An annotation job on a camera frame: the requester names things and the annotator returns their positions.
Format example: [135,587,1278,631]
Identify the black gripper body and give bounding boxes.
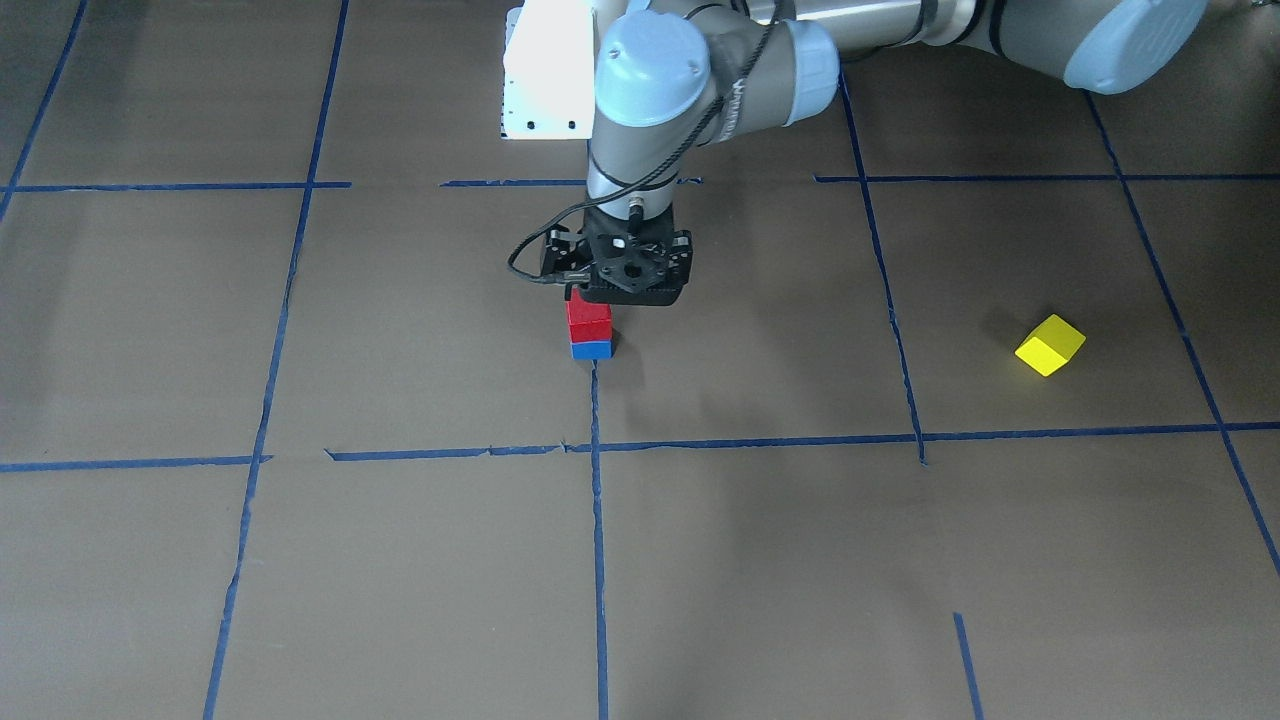
[540,225,695,291]

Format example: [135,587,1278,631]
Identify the red wooden block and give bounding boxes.
[564,288,613,345]

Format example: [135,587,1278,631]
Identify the blue wooden block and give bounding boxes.
[570,340,614,361]

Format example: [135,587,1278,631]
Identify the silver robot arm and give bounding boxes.
[522,1,1207,306]

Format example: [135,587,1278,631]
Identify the yellow wooden block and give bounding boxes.
[1014,314,1085,377]

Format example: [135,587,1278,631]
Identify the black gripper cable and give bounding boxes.
[507,20,781,286]

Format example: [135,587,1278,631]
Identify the white mount base plate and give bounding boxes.
[500,1,626,141]

